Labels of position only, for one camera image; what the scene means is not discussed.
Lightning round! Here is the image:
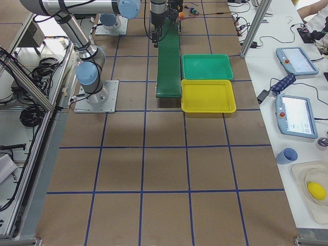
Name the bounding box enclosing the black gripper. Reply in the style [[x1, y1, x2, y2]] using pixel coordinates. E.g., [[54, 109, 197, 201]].
[[152, 25, 163, 43]]

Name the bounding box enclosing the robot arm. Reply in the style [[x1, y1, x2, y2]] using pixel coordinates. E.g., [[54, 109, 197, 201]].
[[150, 0, 183, 48], [20, 1, 141, 104]]

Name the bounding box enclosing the green conveyor belt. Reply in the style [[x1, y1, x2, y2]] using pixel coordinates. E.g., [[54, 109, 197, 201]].
[[156, 20, 181, 98]]

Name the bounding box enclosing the green plastic tray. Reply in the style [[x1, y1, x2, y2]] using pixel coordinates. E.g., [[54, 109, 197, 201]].
[[182, 54, 234, 80]]

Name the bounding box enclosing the yellow plastic tray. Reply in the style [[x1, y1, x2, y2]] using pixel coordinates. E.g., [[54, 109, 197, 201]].
[[181, 79, 236, 113]]

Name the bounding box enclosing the black power adapter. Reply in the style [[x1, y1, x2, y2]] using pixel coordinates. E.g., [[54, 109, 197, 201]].
[[257, 90, 270, 105]]

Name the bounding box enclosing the teach pendant far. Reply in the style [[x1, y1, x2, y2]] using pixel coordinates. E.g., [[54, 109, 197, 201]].
[[276, 47, 319, 76]]

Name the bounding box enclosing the teach pendant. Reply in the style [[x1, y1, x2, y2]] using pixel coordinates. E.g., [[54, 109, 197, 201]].
[[275, 94, 318, 139], [276, 47, 319, 76]]

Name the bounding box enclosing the folded blue umbrella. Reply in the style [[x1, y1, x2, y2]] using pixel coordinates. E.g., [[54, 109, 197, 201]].
[[270, 73, 296, 94]]

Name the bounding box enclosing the teach pendant near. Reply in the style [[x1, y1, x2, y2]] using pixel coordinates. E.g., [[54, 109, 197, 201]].
[[275, 94, 318, 139]]

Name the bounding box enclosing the blue plastic cup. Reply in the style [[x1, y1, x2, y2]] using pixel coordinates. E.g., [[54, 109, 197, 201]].
[[276, 148, 298, 165]]

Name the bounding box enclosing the white bowl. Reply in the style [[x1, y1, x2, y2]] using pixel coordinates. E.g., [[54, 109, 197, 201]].
[[305, 169, 327, 207]]

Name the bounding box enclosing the yellow lemon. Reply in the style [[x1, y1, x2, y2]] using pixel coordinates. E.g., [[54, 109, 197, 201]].
[[307, 182, 326, 200]]

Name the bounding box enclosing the beige tray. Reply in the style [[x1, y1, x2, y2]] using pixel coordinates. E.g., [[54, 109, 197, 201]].
[[291, 161, 327, 225]]

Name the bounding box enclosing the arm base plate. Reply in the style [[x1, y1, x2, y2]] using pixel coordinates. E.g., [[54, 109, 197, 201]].
[[95, 16, 128, 36], [74, 80, 119, 113]]

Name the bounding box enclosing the red black power cable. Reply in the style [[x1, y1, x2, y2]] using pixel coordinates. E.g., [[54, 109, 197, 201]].
[[183, 10, 238, 18]]

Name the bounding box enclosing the aluminium frame post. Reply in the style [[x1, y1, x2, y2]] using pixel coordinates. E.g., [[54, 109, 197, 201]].
[[240, 0, 272, 58]]

